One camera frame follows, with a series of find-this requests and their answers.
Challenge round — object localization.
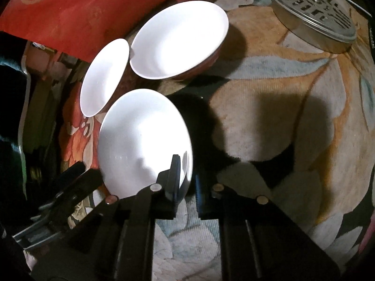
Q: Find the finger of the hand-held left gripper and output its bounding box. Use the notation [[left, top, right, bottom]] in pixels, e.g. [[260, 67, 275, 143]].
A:
[[57, 163, 86, 183], [38, 168, 104, 211]]

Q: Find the round metal tin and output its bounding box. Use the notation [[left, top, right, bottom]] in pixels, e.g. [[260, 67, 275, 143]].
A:
[[269, 0, 358, 54]]

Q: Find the white bowl with red outside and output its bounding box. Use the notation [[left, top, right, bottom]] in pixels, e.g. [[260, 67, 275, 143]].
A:
[[80, 39, 130, 117], [129, 1, 229, 81], [97, 89, 194, 200]]

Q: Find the red bag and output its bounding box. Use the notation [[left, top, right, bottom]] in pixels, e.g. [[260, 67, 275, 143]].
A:
[[0, 0, 219, 63]]

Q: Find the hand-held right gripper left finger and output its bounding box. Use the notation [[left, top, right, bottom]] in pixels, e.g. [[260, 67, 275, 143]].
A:
[[31, 154, 181, 281]]

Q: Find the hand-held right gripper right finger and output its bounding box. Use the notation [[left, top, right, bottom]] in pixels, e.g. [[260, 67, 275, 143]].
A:
[[196, 173, 342, 281]]

